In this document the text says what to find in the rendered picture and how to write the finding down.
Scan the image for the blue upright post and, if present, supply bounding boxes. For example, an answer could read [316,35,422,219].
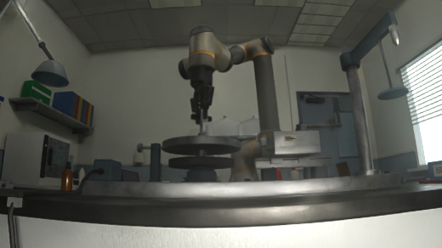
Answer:
[149,142,162,183]

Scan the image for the blue box with white label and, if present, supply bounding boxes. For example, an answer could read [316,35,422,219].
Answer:
[428,161,442,180]

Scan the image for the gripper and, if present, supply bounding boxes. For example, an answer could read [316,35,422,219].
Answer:
[189,65,215,125]

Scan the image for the silver pointed stylus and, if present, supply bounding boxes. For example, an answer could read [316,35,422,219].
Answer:
[388,24,401,47]

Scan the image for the brown glass bottle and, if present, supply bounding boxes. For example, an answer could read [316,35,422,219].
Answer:
[60,161,75,193]

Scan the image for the blue door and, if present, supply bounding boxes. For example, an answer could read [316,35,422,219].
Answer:
[295,91,360,178]

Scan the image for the brown coupon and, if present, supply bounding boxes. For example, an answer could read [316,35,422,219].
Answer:
[336,161,352,178]

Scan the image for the ceiling light panel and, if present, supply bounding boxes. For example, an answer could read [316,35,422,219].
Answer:
[253,0,307,8]
[148,0,202,9]

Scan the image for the green and white box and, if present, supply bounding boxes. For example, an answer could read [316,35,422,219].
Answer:
[20,80,53,106]

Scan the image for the blue-shaded desk lamp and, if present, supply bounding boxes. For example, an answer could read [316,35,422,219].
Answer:
[12,0,70,88]

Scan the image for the white laboratory oven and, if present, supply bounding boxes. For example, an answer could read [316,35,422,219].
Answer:
[1,132,79,189]

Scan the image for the window with blinds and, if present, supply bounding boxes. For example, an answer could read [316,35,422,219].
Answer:
[399,40,442,167]

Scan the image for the blue-grey disc hub base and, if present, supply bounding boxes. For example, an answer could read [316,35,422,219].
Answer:
[185,168,218,183]

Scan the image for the blue hanging weight pan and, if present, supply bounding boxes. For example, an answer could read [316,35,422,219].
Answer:
[377,39,411,101]

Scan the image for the dark grey lower disc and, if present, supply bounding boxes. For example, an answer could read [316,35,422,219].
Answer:
[167,155,236,171]

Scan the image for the white translucent jug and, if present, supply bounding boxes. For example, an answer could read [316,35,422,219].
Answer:
[238,115,261,137]
[206,116,241,137]

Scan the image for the grey crank disc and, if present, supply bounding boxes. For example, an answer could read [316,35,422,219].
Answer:
[161,134,242,156]

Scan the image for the grey T-knob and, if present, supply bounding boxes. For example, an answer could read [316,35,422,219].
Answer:
[195,116,213,137]

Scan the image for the white socket plate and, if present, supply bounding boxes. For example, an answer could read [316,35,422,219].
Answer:
[6,196,24,209]

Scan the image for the black cable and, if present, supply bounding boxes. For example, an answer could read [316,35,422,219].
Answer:
[75,167,105,193]

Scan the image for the grey rest rail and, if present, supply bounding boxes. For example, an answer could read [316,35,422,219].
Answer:
[254,155,333,171]

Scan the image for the blue box with coloured stripes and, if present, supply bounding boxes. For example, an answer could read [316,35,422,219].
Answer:
[51,90,95,128]

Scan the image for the grey cable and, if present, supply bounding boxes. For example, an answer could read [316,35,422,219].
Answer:
[8,202,19,248]

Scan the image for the grey wall shelf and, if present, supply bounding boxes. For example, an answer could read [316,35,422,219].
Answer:
[8,96,95,136]

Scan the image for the grey metal carriage block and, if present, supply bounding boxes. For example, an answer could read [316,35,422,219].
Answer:
[264,129,322,156]

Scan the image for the grey machine base plate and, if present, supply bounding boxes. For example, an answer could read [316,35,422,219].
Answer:
[0,172,442,229]

